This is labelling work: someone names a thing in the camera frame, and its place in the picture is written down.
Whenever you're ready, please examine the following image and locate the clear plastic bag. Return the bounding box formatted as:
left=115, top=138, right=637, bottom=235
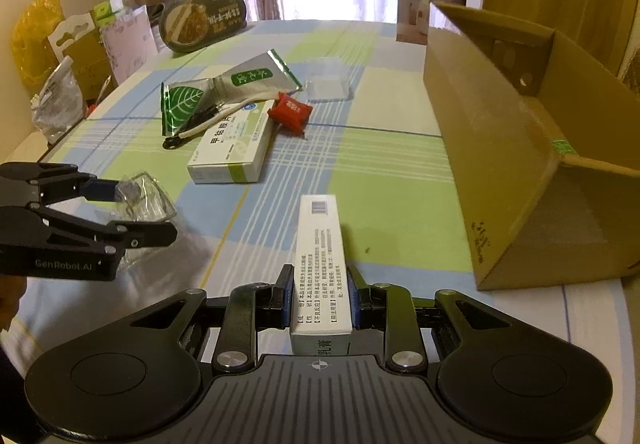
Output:
left=113, top=170, right=179, bottom=270

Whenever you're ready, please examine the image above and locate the long white medicine box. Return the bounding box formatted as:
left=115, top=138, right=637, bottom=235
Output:
left=290, top=195, right=354, bottom=356

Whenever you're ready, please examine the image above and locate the white plastic spoon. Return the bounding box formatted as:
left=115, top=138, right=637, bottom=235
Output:
left=179, top=93, right=271, bottom=141

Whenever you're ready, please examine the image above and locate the red candy packet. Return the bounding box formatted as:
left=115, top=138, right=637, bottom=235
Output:
left=268, top=92, right=314, bottom=136

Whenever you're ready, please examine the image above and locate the grey crumpled plastic bag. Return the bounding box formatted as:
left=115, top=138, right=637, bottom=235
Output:
left=30, top=56, right=85, bottom=145

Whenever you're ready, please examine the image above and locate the silver green tea bag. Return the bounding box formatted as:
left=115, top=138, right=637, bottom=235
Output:
left=160, top=48, right=303, bottom=138

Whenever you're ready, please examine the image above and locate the white green medicine box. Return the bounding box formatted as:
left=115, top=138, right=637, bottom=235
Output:
left=188, top=100, right=274, bottom=184

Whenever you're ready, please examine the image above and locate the yellow plastic bag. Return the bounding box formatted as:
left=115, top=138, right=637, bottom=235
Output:
left=11, top=0, right=64, bottom=95

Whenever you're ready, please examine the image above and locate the brown hang-tab carton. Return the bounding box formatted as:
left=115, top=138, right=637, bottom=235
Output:
left=48, top=13, right=116, bottom=104

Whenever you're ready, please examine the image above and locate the white pink paper bag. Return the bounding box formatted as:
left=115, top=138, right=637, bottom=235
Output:
left=100, top=6, right=158, bottom=86

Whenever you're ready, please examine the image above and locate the checkered tablecloth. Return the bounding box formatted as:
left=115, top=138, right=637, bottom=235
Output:
left=1, top=22, right=634, bottom=443

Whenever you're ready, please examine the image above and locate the green white small box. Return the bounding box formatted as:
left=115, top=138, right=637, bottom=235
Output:
left=90, top=0, right=136, bottom=28

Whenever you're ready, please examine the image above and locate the dark oval food container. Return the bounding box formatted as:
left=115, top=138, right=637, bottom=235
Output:
left=158, top=0, right=247, bottom=54

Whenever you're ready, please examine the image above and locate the brown cardboard box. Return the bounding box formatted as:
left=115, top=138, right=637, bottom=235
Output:
left=424, top=3, right=639, bottom=290

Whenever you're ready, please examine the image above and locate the clear plastic tray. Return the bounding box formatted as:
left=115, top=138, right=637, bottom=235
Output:
left=305, top=57, right=352, bottom=103

